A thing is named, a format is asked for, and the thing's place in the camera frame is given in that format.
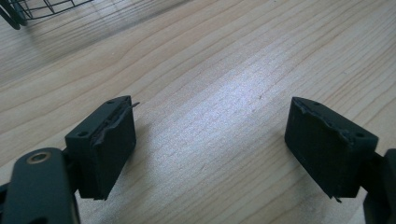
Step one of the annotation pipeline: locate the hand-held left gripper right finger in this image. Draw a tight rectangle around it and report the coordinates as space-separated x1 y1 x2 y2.
284 96 380 203

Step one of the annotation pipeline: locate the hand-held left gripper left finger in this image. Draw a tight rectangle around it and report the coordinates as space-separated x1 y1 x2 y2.
64 94 141 202

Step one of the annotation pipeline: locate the black wire basket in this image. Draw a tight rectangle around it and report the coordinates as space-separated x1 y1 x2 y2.
0 0 94 31

